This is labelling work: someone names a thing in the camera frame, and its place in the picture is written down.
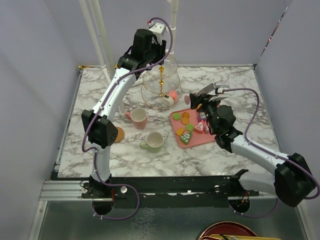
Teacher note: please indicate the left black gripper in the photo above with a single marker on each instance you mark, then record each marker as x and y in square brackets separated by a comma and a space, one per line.
[160, 49]

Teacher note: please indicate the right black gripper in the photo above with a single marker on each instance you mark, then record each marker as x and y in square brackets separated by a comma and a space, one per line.
[196, 100]

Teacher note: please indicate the pink-handled metal tongs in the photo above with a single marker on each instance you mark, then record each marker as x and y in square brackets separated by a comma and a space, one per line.
[211, 89]

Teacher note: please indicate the pink serving tray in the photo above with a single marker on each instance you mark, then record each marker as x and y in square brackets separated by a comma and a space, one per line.
[196, 139]

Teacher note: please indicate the three-tier glass dessert stand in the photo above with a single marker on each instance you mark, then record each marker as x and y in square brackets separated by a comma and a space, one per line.
[159, 81]

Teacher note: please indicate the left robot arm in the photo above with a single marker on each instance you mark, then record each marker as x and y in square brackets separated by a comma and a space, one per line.
[148, 50]

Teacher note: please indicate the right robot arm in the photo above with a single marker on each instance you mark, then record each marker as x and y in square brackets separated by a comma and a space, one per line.
[289, 177]

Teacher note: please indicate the toy purple cake slice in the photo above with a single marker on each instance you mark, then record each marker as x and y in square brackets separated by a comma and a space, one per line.
[201, 116]

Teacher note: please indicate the toy brown chip cookie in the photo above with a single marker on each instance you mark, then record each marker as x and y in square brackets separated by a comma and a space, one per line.
[185, 115]

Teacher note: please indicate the toy orange round cookie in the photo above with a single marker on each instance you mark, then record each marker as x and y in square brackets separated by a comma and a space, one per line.
[185, 120]

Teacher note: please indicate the toy green macaron lower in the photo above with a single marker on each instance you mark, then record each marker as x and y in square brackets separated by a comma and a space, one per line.
[189, 127]

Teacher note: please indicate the toy green macaron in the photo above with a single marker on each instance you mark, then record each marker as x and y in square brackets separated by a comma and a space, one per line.
[176, 116]
[189, 127]

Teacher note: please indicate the toy green macaron upper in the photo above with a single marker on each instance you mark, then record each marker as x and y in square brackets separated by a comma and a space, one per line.
[176, 116]

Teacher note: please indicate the toy yellow cracker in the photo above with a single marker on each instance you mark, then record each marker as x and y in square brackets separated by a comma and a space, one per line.
[180, 131]

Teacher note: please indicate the toy green cake slice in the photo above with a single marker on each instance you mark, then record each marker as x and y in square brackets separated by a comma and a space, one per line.
[185, 138]

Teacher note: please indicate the green mug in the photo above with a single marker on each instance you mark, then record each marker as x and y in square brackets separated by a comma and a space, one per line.
[154, 142]

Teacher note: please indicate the pink mug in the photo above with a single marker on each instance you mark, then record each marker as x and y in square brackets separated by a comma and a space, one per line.
[138, 116]

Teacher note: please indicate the red round tray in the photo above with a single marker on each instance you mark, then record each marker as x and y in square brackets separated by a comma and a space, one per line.
[228, 228]

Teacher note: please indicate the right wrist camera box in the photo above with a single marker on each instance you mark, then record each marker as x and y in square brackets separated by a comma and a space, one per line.
[219, 97]

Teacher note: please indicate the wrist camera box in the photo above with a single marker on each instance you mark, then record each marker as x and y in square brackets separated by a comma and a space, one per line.
[219, 97]
[158, 29]

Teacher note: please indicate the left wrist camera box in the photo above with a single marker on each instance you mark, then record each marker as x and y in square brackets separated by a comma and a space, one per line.
[158, 29]

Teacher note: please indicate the white pvc pipe frame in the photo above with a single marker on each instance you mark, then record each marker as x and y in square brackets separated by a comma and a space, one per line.
[99, 36]

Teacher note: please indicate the yellow-handled tool at wall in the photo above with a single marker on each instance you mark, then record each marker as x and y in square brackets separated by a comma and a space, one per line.
[88, 67]

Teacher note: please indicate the aluminium rail base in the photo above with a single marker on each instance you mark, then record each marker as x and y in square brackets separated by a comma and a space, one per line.
[84, 189]

